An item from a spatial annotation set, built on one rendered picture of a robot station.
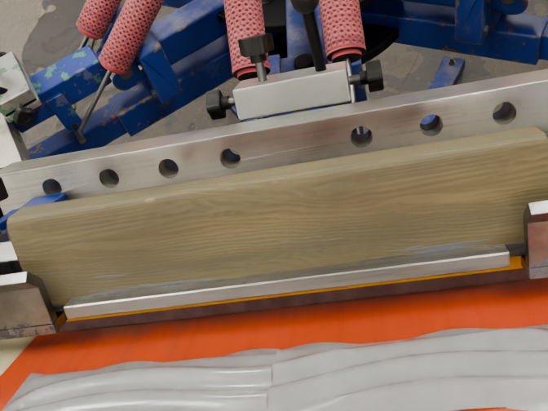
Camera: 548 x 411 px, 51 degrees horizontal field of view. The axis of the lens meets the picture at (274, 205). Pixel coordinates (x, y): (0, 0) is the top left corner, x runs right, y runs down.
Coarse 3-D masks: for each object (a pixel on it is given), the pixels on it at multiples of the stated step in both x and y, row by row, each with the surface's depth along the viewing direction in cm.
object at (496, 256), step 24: (336, 264) 38; (360, 264) 37; (384, 264) 36; (408, 264) 36; (432, 264) 35; (456, 264) 35; (480, 264) 35; (504, 264) 35; (168, 288) 39; (192, 288) 39; (216, 288) 38; (240, 288) 38; (264, 288) 37; (288, 288) 37; (312, 288) 37; (72, 312) 40; (96, 312) 40; (120, 312) 40
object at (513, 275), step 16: (496, 272) 38; (512, 272) 38; (352, 288) 39; (368, 288) 39; (384, 288) 39; (400, 288) 39; (416, 288) 39; (432, 288) 39; (448, 288) 39; (224, 304) 41; (240, 304) 41; (256, 304) 41; (272, 304) 40; (288, 304) 40; (304, 304) 40; (80, 320) 43; (96, 320) 43; (112, 320) 43; (128, 320) 42; (144, 320) 42; (160, 320) 42
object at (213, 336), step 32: (192, 320) 43; (224, 320) 42; (256, 320) 41; (32, 352) 43; (64, 352) 42; (96, 352) 41; (128, 352) 41; (160, 352) 40; (192, 352) 39; (224, 352) 38; (0, 384) 40
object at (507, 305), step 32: (480, 288) 39; (512, 288) 38; (544, 288) 38; (288, 320) 40; (320, 320) 39; (352, 320) 39; (384, 320) 38; (416, 320) 37; (448, 320) 36; (480, 320) 36; (512, 320) 35; (544, 320) 34
